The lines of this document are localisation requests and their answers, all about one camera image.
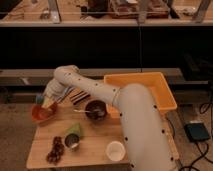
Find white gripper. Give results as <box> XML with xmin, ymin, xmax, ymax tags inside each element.
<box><xmin>42</xmin><ymin>79</ymin><xmax>65</xmax><ymax>108</ymax></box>

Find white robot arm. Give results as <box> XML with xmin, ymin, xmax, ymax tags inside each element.
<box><xmin>45</xmin><ymin>65</ymin><xmax>177</xmax><ymax>171</ymax></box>

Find red bowl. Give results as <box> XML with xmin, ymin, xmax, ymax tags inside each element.
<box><xmin>31</xmin><ymin>103</ymin><xmax>57</xmax><ymax>123</ymax></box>

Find dark brown bowl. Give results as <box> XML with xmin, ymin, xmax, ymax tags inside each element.
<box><xmin>85</xmin><ymin>100</ymin><xmax>107</xmax><ymax>120</ymax></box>

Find grey blue utensils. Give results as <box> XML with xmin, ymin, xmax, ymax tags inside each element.
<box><xmin>56</xmin><ymin>87</ymin><xmax>75</xmax><ymax>103</ymax></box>

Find black striped item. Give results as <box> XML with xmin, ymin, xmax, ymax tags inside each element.
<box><xmin>69</xmin><ymin>91</ymin><xmax>89</xmax><ymax>105</ymax></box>

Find metal cup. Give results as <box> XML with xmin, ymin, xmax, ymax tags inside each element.
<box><xmin>64</xmin><ymin>133</ymin><xmax>80</xmax><ymax>149</ymax></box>

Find metal spoon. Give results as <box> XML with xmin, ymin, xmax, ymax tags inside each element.
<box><xmin>73</xmin><ymin>109</ymin><xmax>98</xmax><ymax>114</ymax></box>

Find bunch of dark grapes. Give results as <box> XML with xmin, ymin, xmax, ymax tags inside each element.
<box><xmin>46</xmin><ymin>136</ymin><xmax>64</xmax><ymax>164</ymax></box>

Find white cup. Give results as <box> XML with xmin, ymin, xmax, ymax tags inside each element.
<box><xmin>106</xmin><ymin>141</ymin><xmax>126</xmax><ymax>162</ymax></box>

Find wooden shelf bench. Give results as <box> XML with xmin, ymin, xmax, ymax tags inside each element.
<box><xmin>0</xmin><ymin>0</ymin><xmax>213</xmax><ymax>27</ymax></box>

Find orange plastic bin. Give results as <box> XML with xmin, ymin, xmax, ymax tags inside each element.
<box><xmin>104</xmin><ymin>72</ymin><xmax>177</xmax><ymax>116</ymax></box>

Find black foot pedal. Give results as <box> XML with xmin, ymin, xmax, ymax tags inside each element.
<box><xmin>184</xmin><ymin>122</ymin><xmax>210</xmax><ymax>142</ymax></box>

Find black cable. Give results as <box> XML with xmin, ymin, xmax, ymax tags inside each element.
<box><xmin>179</xmin><ymin>99</ymin><xmax>213</xmax><ymax>171</ymax></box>

